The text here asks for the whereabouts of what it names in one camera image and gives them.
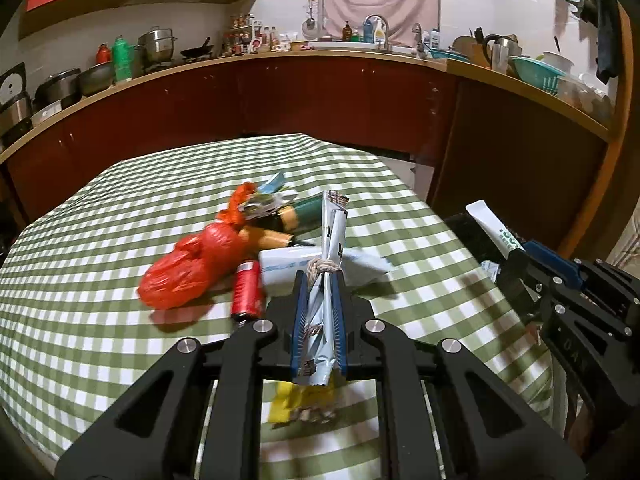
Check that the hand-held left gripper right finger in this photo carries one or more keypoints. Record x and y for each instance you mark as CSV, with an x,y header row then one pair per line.
x,y
339,330

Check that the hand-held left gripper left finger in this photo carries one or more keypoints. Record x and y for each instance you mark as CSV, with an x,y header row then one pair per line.
x,y
299,330

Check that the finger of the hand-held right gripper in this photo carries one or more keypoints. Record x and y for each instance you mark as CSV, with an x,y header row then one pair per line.
x,y
520,280
550,257

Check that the white tube with green print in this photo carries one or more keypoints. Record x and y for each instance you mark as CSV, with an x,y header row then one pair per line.
x,y
492,227

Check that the silver wrapper bundle with twine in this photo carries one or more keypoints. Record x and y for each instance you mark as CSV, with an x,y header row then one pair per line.
x,y
327,240

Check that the green bottle with gold label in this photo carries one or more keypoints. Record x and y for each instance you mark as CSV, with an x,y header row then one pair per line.
x,y
307,215

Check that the red cylindrical can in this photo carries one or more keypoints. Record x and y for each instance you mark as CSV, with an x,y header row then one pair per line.
x,y
246,290

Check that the white tube with blue print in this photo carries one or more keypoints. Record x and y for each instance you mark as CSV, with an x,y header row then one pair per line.
x,y
282,265

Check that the pale blue wrapper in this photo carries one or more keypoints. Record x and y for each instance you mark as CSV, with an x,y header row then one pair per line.
x,y
367,262

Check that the yellow wrapper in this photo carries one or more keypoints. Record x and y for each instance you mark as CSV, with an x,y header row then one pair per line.
x,y
285,402

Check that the red orange plastic bag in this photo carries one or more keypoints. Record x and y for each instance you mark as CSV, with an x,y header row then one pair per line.
x,y
190,270

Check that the silver foil wrapper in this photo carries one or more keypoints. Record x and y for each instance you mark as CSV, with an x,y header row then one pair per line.
x,y
260,206

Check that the blue plastic wrapper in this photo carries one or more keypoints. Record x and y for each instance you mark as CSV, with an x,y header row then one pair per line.
x,y
274,182

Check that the teal plastic basket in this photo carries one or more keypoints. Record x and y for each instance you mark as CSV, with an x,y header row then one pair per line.
x,y
537,77

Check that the white bowl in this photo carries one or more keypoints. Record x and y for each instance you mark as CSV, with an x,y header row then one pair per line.
x,y
559,62

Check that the wooden knife block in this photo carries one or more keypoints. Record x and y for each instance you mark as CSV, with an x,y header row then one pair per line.
x,y
467,50

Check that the green white checkered tablecloth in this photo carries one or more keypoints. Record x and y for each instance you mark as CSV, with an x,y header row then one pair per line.
x,y
125,185

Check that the dark hanging cloth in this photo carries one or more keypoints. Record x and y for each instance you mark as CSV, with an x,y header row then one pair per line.
x,y
606,35

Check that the dark red lower cabinets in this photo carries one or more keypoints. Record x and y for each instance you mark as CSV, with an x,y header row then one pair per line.
x,y
325,100

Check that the white soap bottle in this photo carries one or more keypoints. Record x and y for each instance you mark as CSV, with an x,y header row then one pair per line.
x,y
434,40

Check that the short metal faucet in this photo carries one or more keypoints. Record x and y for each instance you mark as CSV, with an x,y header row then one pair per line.
x,y
417,40

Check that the wooden kitchen countertop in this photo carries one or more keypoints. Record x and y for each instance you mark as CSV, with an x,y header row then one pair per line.
x,y
350,56

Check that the white spray bottle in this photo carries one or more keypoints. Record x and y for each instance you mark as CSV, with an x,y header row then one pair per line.
x,y
380,34

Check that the tall curved faucet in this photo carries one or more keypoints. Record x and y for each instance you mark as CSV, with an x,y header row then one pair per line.
x,y
386,25

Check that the row of condiment bottles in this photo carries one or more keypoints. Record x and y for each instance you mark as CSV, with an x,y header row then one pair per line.
x,y
255,37

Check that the black wok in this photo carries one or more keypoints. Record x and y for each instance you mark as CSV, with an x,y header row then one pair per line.
x,y
197,51

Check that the brown glass bottle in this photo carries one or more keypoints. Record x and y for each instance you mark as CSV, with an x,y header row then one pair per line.
x,y
347,32

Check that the hanging metal strainer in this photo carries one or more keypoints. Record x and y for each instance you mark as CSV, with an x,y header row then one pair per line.
x,y
310,22

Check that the steel stockpot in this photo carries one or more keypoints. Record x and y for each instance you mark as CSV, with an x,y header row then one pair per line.
x,y
157,45

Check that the steel mixing bowl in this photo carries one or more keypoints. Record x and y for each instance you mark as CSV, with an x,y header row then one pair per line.
x,y
97,80

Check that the green thermos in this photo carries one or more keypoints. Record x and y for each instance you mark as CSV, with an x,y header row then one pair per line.
x,y
122,60

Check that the red thermos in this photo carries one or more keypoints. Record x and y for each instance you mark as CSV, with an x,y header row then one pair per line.
x,y
103,54

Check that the black cooking pot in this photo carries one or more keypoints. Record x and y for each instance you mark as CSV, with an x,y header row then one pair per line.
x,y
57,90

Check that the silver black rice cooker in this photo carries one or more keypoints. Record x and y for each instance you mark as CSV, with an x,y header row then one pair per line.
x,y
15,110

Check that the wooden door frame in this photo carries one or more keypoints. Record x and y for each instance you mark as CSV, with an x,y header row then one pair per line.
x,y
622,110

